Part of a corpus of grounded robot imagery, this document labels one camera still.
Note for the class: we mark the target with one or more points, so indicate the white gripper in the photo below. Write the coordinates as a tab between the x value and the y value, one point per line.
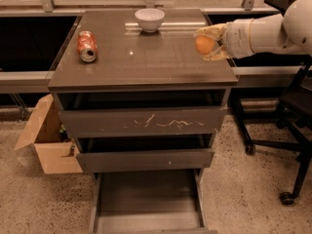
238	38

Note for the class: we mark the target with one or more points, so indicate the orange fruit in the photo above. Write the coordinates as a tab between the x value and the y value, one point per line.
204	45

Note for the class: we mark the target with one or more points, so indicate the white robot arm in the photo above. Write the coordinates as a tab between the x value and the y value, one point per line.
286	33

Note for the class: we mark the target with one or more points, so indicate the grey drawer cabinet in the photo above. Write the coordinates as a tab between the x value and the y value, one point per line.
131	60

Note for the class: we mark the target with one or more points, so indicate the grey top drawer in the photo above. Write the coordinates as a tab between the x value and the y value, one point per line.
141	114

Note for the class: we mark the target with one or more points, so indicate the grey drawer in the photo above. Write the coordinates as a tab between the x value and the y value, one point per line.
152	202
141	114
145	153

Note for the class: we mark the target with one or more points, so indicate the grey middle drawer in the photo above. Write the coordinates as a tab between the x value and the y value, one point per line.
145	153

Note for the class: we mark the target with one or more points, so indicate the grey bottom drawer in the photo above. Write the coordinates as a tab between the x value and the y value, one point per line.
152	202

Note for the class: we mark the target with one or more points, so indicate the white bowl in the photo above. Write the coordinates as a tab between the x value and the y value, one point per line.
149	19

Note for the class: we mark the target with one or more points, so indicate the black office chair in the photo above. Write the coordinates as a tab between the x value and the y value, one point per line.
295	100

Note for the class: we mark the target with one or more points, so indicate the red soda can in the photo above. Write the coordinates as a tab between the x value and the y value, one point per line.
87	46

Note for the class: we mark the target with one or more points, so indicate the brown cardboard box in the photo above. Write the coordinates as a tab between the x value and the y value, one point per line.
56	154

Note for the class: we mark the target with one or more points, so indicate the metal window railing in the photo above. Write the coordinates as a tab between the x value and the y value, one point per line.
37	81

